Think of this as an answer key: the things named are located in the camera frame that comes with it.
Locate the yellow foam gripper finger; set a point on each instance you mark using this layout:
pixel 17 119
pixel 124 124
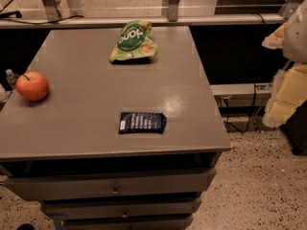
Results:
pixel 289 91
pixel 276 39

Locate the dark blue rxbar wrapper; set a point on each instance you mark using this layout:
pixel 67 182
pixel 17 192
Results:
pixel 142 122

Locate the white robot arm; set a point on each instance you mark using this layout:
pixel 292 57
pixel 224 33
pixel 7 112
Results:
pixel 295 37

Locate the red apple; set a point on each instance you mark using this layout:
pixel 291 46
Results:
pixel 32 86

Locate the green snack bag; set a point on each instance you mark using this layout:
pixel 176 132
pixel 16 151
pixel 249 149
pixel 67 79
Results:
pixel 134 42

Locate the top drawer metal knob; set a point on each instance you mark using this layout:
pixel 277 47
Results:
pixel 115 191

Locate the drawer metal knob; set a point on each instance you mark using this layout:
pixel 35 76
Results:
pixel 125 214
pixel 115 191

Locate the middle drawer metal knob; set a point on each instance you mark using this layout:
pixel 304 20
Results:
pixel 125 214

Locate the grey drawer cabinet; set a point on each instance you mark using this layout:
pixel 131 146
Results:
pixel 66 152

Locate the clear plastic water bottle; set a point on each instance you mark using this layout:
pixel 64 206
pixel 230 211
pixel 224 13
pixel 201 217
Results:
pixel 11 77

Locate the metal frame rail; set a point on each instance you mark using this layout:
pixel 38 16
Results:
pixel 115 13

